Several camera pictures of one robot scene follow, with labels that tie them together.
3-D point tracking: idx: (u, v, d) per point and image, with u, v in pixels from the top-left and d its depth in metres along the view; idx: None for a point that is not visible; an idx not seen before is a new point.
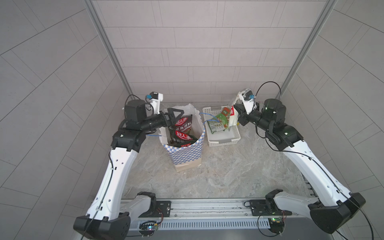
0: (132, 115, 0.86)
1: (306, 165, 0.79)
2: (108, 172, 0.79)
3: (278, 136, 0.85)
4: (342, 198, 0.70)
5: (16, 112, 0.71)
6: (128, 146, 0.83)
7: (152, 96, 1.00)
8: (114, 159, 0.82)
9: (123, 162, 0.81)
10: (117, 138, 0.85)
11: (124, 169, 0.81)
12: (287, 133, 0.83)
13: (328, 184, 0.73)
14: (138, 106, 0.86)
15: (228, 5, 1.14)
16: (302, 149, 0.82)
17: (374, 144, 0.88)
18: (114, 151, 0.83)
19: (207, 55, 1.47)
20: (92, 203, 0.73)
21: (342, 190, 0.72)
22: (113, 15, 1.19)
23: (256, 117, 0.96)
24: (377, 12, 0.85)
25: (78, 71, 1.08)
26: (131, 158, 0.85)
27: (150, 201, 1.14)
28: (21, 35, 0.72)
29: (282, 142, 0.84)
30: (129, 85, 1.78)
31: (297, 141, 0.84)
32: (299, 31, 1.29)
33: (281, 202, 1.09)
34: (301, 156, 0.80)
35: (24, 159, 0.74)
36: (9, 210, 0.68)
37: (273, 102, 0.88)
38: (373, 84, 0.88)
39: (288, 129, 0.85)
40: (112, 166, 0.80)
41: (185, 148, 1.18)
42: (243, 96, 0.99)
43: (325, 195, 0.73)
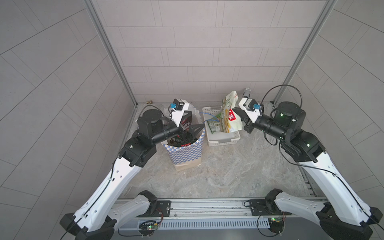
0: (143, 129, 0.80)
1: (328, 181, 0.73)
2: (105, 182, 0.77)
3: (298, 148, 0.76)
4: (365, 217, 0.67)
5: (16, 112, 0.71)
6: (133, 163, 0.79)
7: (176, 107, 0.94)
8: (115, 170, 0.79)
9: (122, 176, 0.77)
10: (126, 149, 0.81)
11: (121, 182, 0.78)
12: (309, 145, 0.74)
13: (351, 203, 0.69)
14: (152, 122, 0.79)
15: (228, 5, 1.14)
16: (324, 165, 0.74)
17: (374, 144, 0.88)
18: (120, 161, 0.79)
19: (207, 55, 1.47)
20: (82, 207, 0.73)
21: (365, 208, 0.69)
22: (113, 14, 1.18)
23: (267, 125, 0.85)
24: (377, 12, 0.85)
25: (78, 70, 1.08)
26: (133, 171, 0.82)
27: (148, 205, 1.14)
28: (21, 35, 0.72)
29: (304, 153, 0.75)
30: (129, 85, 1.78)
31: (320, 154, 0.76)
32: (299, 31, 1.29)
33: (283, 206, 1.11)
34: (325, 173, 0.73)
35: (24, 159, 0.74)
36: (9, 210, 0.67)
37: (289, 107, 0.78)
38: (373, 84, 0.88)
39: (307, 138, 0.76)
40: (111, 176, 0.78)
41: (185, 148, 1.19)
42: (246, 107, 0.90)
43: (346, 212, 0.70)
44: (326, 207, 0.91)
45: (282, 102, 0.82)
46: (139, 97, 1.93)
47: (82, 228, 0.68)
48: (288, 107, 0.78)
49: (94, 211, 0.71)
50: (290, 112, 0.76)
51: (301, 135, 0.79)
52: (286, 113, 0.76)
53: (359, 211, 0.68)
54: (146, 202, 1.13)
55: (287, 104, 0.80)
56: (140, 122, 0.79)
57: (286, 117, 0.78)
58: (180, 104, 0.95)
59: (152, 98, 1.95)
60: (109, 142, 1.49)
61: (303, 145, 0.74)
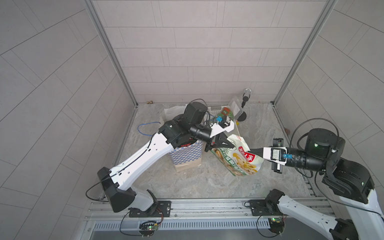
0: (189, 114, 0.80)
1: (371, 219, 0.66)
2: (141, 149, 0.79)
3: (348, 183, 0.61)
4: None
5: (16, 112, 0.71)
6: (169, 140, 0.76)
7: (221, 122, 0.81)
8: (152, 141, 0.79)
9: (158, 148, 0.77)
10: (166, 126, 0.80)
11: (156, 154, 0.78)
12: (363, 182, 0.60)
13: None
14: (200, 110, 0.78)
15: (228, 5, 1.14)
16: (372, 204, 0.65)
17: (374, 144, 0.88)
18: (158, 136, 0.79)
19: (207, 55, 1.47)
20: (118, 165, 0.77)
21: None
22: (113, 14, 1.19)
23: (301, 158, 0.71)
24: (377, 12, 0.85)
25: (78, 71, 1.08)
26: (168, 149, 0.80)
27: (151, 203, 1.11)
28: (21, 35, 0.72)
29: (356, 190, 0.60)
30: (129, 85, 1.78)
31: (369, 192, 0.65)
32: (299, 31, 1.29)
33: (287, 212, 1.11)
34: (371, 213, 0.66)
35: (24, 159, 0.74)
36: (9, 210, 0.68)
37: (321, 134, 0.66)
38: (373, 84, 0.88)
39: (353, 169, 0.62)
40: (147, 146, 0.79)
41: (185, 148, 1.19)
42: (277, 160, 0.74)
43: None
44: (338, 225, 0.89)
45: (310, 129, 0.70)
46: (139, 97, 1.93)
47: (114, 183, 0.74)
48: (320, 135, 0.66)
49: (128, 172, 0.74)
50: (325, 141, 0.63)
51: (344, 166, 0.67)
52: (321, 143, 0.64)
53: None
54: (151, 200, 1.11)
55: (316, 131, 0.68)
56: (189, 105, 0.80)
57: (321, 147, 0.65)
58: (226, 121, 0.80)
59: (152, 98, 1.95)
60: (109, 142, 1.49)
61: (352, 179, 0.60)
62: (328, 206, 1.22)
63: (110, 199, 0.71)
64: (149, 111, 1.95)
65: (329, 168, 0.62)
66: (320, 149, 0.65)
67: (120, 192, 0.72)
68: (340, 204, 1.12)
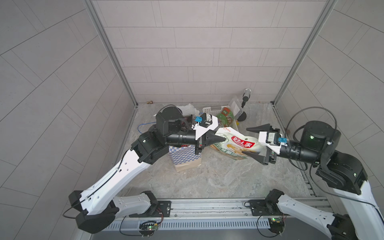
0: (161, 127, 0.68)
1: (365, 212, 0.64)
2: (112, 171, 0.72)
3: (339, 174, 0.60)
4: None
5: (16, 112, 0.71)
6: (141, 158, 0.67)
7: (202, 122, 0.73)
8: (123, 161, 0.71)
9: (128, 169, 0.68)
10: (138, 142, 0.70)
11: (127, 176, 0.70)
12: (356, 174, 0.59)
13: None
14: (171, 121, 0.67)
15: (228, 5, 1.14)
16: (365, 197, 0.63)
17: (374, 144, 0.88)
18: (131, 153, 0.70)
19: (207, 55, 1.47)
20: (89, 188, 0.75)
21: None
22: (113, 15, 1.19)
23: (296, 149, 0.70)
24: (377, 12, 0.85)
25: (78, 71, 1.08)
26: (142, 168, 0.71)
27: (149, 206, 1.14)
28: (21, 35, 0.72)
29: (348, 181, 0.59)
30: (129, 85, 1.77)
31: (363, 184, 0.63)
32: (299, 31, 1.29)
33: (287, 211, 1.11)
34: (365, 205, 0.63)
35: (24, 159, 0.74)
36: (9, 210, 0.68)
37: (316, 125, 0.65)
38: (373, 84, 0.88)
39: (346, 161, 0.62)
40: (118, 166, 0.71)
41: (185, 148, 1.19)
42: (272, 142, 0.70)
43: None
44: (336, 220, 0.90)
45: (307, 122, 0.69)
46: (139, 97, 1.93)
47: (83, 208, 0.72)
48: (317, 127, 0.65)
49: (96, 197, 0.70)
50: (321, 133, 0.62)
51: (337, 157, 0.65)
52: (317, 135, 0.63)
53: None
54: (147, 203, 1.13)
55: (311, 122, 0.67)
56: (158, 116, 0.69)
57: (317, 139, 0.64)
58: (207, 120, 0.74)
59: (152, 98, 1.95)
60: (109, 142, 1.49)
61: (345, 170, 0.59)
62: (328, 206, 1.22)
63: (79, 225, 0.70)
64: (149, 111, 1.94)
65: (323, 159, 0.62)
66: (315, 141, 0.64)
67: (88, 218, 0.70)
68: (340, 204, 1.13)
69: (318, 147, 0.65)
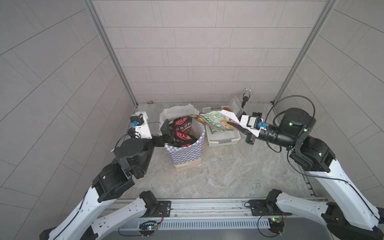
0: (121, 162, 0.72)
1: (342, 190, 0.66)
2: (73, 212, 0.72)
3: (309, 156, 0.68)
4: (376, 221, 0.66)
5: (16, 112, 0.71)
6: (101, 197, 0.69)
7: (138, 122, 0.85)
8: (84, 201, 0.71)
9: (89, 208, 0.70)
10: (99, 179, 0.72)
11: (90, 214, 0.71)
12: (321, 153, 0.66)
13: (363, 210, 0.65)
14: (129, 156, 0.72)
15: (228, 5, 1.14)
16: (336, 173, 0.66)
17: (374, 144, 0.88)
18: (90, 193, 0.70)
19: (207, 55, 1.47)
20: (55, 228, 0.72)
21: (374, 212, 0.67)
22: (113, 15, 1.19)
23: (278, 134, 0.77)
24: (377, 12, 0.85)
25: (78, 71, 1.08)
26: (105, 204, 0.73)
27: (144, 210, 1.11)
28: (21, 35, 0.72)
29: (316, 163, 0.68)
30: (129, 85, 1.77)
31: (331, 161, 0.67)
32: (299, 31, 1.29)
33: (287, 210, 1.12)
34: (337, 183, 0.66)
35: (24, 159, 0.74)
36: (9, 210, 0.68)
37: (297, 112, 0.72)
38: (373, 84, 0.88)
39: (318, 146, 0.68)
40: (79, 207, 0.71)
41: (185, 148, 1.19)
42: (251, 127, 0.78)
43: (360, 219, 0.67)
44: (330, 207, 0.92)
45: (288, 109, 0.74)
46: (139, 97, 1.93)
47: None
48: (295, 114, 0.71)
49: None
50: (298, 121, 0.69)
51: (308, 141, 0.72)
52: (295, 122, 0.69)
53: (371, 216, 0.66)
54: (141, 208, 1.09)
55: (295, 110, 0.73)
56: (119, 151, 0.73)
57: (295, 126, 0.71)
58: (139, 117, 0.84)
59: (152, 98, 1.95)
60: (109, 142, 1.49)
61: (313, 152, 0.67)
62: None
63: None
64: (149, 111, 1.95)
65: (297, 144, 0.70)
66: (293, 127, 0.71)
67: None
68: None
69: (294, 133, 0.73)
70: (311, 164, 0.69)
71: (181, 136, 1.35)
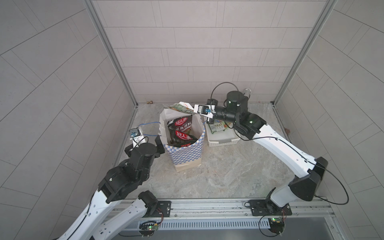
0: (133, 161, 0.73)
1: (272, 144, 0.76)
2: (81, 216, 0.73)
3: (245, 126, 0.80)
4: (311, 166, 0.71)
5: (16, 112, 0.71)
6: (109, 198, 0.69)
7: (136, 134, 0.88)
8: (92, 204, 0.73)
9: (97, 211, 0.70)
10: (106, 181, 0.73)
11: (98, 217, 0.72)
12: (252, 121, 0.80)
13: (297, 157, 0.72)
14: (147, 155, 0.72)
15: (228, 5, 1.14)
16: (266, 132, 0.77)
17: (374, 144, 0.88)
18: (98, 194, 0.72)
19: (207, 55, 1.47)
20: (61, 236, 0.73)
21: (309, 159, 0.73)
22: (113, 14, 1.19)
23: (222, 113, 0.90)
24: (377, 12, 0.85)
25: (78, 71, 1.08)
26: (112, 206, 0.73)
27: (145, 210, 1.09)
28: (21, 35, 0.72)
29: (250, 131, 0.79)
30: (129, 85, 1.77)
31: (262, 126, 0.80)
32: (299, 31, 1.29)
33: (280, 201, 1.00)
34: (269, 139, 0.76)
35: (24, 159, 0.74)
36: (9, 210, 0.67)
37: (232, 94, 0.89)
38: (372, 84, 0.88)
39: (252, 118, 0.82)
40: (87, 210, 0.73)
41: (185, 148, 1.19)
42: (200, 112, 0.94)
43: (298, 168, 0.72)
44: None
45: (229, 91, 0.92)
46: (139, 97, 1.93)
47: None
48: (235, 94, 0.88)
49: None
50: (234, 99, 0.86)
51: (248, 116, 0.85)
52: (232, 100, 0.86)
53: (304, 162, 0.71)
54: (142, 208, 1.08)
55: (231, 92, 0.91)
56: (135, 151, 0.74)
57: (232, 103, 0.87)
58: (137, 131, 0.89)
59: (152, 98, 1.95)
60: (109, 142, 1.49)
61: (247, 123, 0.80)
62: (328, 206, 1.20)
63: None
64: (149, 111, 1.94)
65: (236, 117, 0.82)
66: (231, 105, 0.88)
67: None
68: (340, 205, 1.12)
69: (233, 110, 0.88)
70: (246, 133, 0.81)
71: (181, 136, 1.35)
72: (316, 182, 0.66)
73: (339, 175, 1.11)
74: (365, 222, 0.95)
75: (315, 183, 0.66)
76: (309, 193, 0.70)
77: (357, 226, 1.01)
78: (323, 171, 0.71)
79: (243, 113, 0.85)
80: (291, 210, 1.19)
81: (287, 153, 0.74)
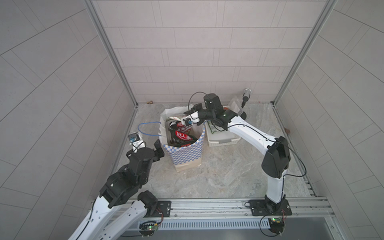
0: (133, 166, 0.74)
1: (240, 131, 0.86)
2: (84, 222, 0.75)
3: (220, 119, 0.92)
4: (270, 142, 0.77)
5: (16, 111, 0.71)
6: (111, 203, 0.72)
7: (134, 139, 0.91)
8: (94, 210, 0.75)
9: (100, 216, 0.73)
10: (107, 187, 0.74)
11: (100, 223, 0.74)
12: (225, 115, 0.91)
13: (259, 137, 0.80)
14: (145, 160, 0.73)
15: (228, 5, 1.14)
16: (234, 121, 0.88)
17: (375, 144, 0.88)
18: (99, 200, 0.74)
19: (207, 55, 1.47)
20: None
21: (271, 138, 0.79)
22: (113, 15, 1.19)
23: (204, 113, 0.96)
24: (377, 12, 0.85)
25: (78, 71, 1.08)
26: (114, 210, 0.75)
27: (145, 210, 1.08)
28: (21, 35, 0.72)
29: (224, 123, 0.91)
30: (130, 86, 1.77)
31: (234, 117, 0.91)
32: (299, 31, 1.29)
33: (275, 196, 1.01)
34: (238, 127, 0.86)
35: (24, 159, 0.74)
36: (9, 210, 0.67)
37: (207, 94, 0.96)
38: (372, 84, 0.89)
39: (226, 112, 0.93)
40: (89, 217, 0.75)
41: (185, 148, 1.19)
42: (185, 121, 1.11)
43: (260, 147, 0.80)
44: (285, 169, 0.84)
45: (206, 95, 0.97)
46: (139, 97, 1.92)
47: None
48: (209, 96, 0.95)
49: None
50: (207, 99, 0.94)
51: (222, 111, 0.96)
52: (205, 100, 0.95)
53: (264, 140, 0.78)
54: (142, 209, 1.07)
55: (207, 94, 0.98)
56: (133, 156, 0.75)
57: (207, 102, 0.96)
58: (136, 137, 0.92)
59: (152, 98, 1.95)
60: (109, 142, 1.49)
61: (221, 117, 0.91)
62: (328, 206, 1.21)
63: None
64: (149, 111, 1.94)
65: (211, 114, 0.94)
66: (208, 104, 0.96)
67: None
68: (340, 205, 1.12)
69: (210, 108, 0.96)
70: (222, 125, 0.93)
71: (181, 136, 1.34)
72: (274, 154, 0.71)
73: (339, 175, 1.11)
74: (365, 222, 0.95)
75: (273, 155, 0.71)
76: (273, 167, 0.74)
77: (357, 226, 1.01)
78: (285, 146, 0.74)
79: (218, 109, 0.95)
80: (291, 210, 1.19)
81: (250, 135, 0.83)
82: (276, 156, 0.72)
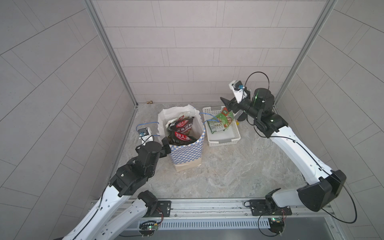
0: (142, 158, 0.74)
1: (290, 148, 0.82)
2: (92, 210, 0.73)
3: (265, 124, 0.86)
4: (324, 174, 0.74)
5: (16, 112, 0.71)
6: (121, 192, 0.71)
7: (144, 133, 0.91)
8: (103, 198, 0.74)
9: (109, 205, 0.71)
10: (117, 177, 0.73)
11: (109, 211, 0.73)
12: (273, 121, 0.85)
13: (311, 163, 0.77)
14: (154, 152, 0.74)
15: (228, 5, 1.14)
16: (284, 133, 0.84)
17: (374, 144, 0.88)
18: (110, 189, 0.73)
19: (207, 55, 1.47)
20: (70, 233, 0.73)
21: (325, 169, 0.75)
22: (113, 15, 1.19)
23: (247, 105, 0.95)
24: (378, 12, 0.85)
25: (78, 71, 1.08)
26: (122, 200, 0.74)
27: (145, 209, 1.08)
28: (21, 35, 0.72)
29: (269, 129, 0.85)
30: (129, 85, 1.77)
31: (283, 127, 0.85)
32: (299, 31, 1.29)
33: (280, 201, 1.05)
34: (286, 140, 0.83)
35: (24, 159, 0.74)
36: (9, 210, 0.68)
37: (263, 90, 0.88)
38: (373, 84, 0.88)
39: (274, 117, 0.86)
40: (98, 205, 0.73)
41: (185, 147, 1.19)
42: (233, 86, 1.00)
43: (309, 174, 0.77)
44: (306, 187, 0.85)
45: (257, 89, 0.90)
46: (139, 97, 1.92)
47: None
48: (263, 92, 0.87)
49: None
50: (262, 96, 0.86)
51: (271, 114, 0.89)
52: (259, 96, 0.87)
53: (317, 170, 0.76)
54: (142, 208, 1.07)
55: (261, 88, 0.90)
56: (141, 148, 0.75)
57: (258, 99, 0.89)
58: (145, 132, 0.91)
59: (152, 98, 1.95)
60: (109, 142, 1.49)
61: (268, 122, 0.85)
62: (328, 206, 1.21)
63: None
64: (149, 111, 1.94)
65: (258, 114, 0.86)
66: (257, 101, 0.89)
67: None
68: (340, 205, 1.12)
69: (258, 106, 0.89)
70: (265, 130, 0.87)
71: (180, 137, 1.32)
72: (326, 189, 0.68)
73: None
74: (365, 222, 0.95)
75: (325, 191, 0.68)
76: (317, 200, 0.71)
77: (357, 226, 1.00)
78: (340, 185, 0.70)
79: (267, 111, 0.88)
80: (291, 210, 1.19)
81: (301, 158, 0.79)
82: (327, 192, 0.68)
